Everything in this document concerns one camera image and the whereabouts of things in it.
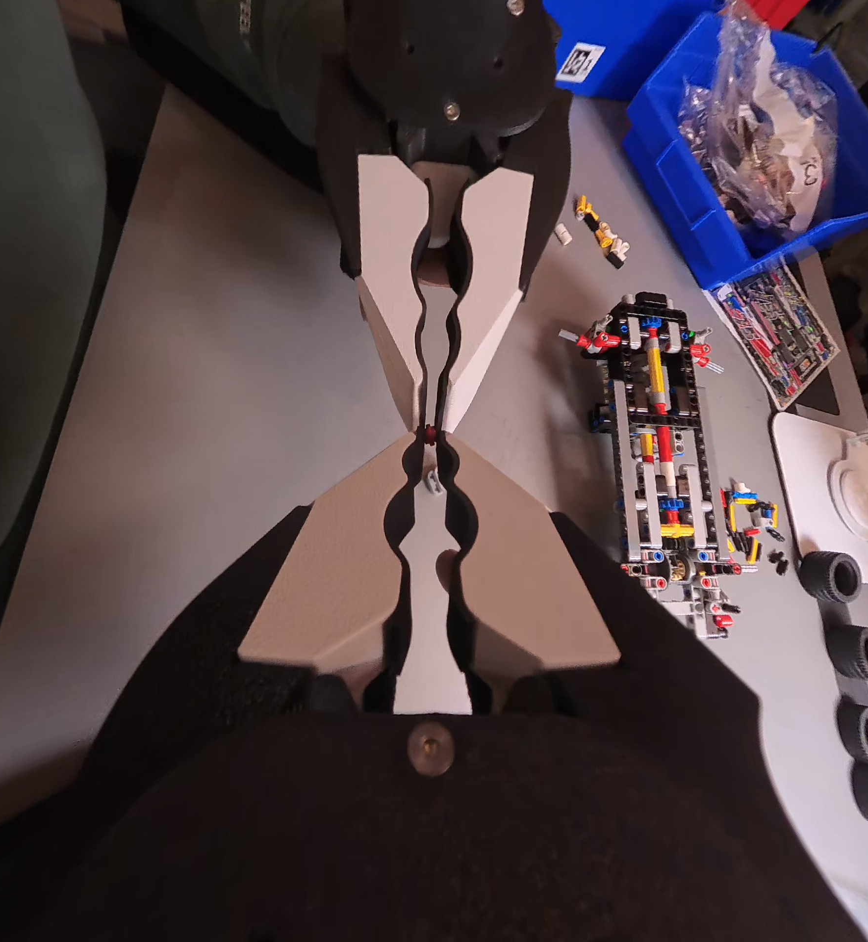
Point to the cluster of small lego pieces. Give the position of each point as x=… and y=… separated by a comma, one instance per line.
x=747, y=515

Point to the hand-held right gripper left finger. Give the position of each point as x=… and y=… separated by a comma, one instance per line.
x=316, y=581

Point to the lego instruction booklet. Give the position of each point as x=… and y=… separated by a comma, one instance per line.
x=780, y=335

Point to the dark green bag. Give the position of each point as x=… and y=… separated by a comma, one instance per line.
x=257, y=59

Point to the lego car chassis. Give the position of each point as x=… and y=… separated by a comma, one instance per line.
x=662, y=441

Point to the square printed tag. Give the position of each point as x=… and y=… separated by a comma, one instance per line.
x=581, y=62

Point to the red storage bin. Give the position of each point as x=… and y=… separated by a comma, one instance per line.
x=761, y=9

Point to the small white lego piece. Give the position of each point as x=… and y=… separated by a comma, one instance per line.
x=564, y=234

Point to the white plastic base plate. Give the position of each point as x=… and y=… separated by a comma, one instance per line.
x=809, y=471

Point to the small yellow lego assembly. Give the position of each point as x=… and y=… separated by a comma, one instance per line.
x=603, y=232

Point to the blue storage bin with tag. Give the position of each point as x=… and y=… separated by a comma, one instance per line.
x=625, y=44

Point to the clear plastic bags of parts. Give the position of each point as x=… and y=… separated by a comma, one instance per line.
x=758, y=140

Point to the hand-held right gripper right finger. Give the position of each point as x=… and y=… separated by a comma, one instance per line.
x=537, y=589

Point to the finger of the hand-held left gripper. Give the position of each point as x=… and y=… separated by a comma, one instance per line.
x=500, y=243
x=386, y=235

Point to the large blue storage bin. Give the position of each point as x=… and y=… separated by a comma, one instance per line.
x=669, y=169

